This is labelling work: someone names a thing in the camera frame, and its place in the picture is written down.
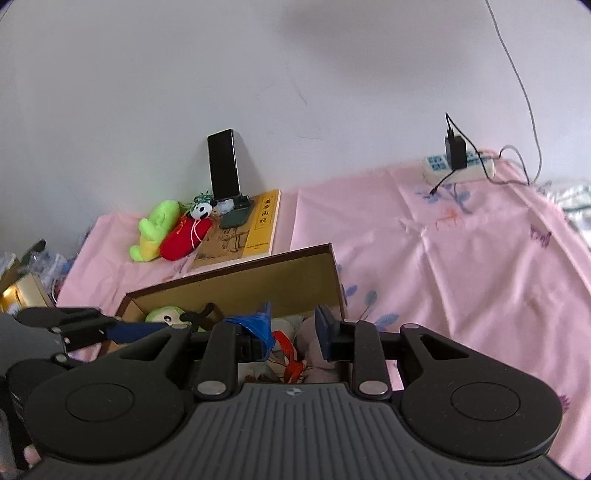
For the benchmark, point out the dark phone stand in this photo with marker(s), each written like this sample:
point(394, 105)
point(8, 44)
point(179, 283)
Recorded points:
point(235, 213)

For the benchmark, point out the yellow book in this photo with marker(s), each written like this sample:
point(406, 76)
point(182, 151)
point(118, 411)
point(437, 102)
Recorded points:
point(249, 235)

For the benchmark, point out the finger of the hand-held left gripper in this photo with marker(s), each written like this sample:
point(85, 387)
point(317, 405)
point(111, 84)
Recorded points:
point(134, 331)

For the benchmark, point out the pile of plastic clutter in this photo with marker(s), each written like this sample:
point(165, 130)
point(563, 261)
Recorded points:
point(37, 263)

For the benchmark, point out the black charger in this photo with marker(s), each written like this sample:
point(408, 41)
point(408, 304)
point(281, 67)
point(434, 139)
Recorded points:
point(455, 152)

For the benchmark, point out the red plush toy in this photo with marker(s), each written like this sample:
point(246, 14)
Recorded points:
point(184, 237)

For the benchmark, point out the gold box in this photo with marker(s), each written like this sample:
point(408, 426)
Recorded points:
point(25, 290)

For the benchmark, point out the black plush toy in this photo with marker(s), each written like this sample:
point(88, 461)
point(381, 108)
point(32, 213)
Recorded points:
point(201, 318)

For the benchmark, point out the clear plastic bag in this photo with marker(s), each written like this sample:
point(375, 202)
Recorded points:
point(572, 196)

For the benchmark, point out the cardboard box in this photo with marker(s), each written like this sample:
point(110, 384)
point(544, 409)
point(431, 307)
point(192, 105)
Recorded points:
point(240, 281)

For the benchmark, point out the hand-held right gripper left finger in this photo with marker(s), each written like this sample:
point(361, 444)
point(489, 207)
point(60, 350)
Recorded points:
point(258, 330)

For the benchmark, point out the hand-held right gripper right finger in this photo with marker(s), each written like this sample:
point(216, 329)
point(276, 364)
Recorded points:
point(325, 336)

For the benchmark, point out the pink floral bedsheet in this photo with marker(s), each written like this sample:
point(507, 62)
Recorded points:
point(461, 277)

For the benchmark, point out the white power strip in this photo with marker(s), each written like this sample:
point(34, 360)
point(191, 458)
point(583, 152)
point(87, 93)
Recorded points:
point(461, 170)

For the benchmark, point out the light green plush toy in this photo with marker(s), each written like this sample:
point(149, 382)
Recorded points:
point(164, 315)

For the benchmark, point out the black smartphone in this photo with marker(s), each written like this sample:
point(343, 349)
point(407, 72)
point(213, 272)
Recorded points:
point(224, 164)

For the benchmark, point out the neon green plush toy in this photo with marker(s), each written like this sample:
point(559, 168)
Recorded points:
point(154, 230)

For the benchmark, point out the pink plush toy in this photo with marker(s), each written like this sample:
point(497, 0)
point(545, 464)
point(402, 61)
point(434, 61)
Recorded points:
point(311, 350)

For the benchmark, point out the red fabric piece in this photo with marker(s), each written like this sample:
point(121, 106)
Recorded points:
point(293, 364)

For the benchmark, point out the small panda plush toy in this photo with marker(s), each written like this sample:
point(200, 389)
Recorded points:
point(202, 210)

